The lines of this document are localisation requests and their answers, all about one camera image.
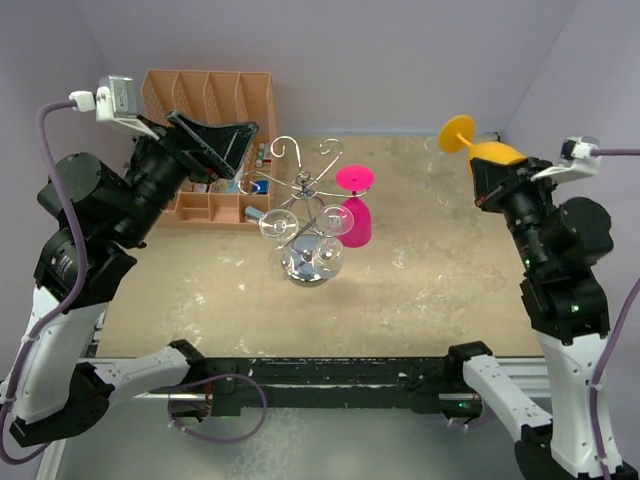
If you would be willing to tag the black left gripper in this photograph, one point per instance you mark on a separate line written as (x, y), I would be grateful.
(219, 149)

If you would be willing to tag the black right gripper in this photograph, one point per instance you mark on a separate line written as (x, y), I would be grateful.
(491, 176)

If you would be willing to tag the orange plastic wine glass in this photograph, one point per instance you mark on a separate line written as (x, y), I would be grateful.
(458, 134)

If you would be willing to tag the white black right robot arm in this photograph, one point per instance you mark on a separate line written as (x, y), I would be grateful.
(568, 310)

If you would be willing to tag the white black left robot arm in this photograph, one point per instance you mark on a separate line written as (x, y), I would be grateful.
(53, 393)

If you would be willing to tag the pink plastic wine glass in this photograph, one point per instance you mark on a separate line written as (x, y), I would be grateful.
(357, 179)

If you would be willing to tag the white glue stick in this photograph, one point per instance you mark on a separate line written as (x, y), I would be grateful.
(260, 155)

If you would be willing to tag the orange perforated desk organizer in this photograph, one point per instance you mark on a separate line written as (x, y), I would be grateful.
(224, 120)

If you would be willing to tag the blue stapler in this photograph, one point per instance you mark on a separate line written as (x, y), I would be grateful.
(253, 214)

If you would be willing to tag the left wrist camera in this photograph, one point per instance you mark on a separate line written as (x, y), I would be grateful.
(114, 104)

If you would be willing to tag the chrome wire wine glass rack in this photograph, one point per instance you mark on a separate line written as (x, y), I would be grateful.
(305, 201)

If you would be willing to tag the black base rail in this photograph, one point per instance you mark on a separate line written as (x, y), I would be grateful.
(419, 384)

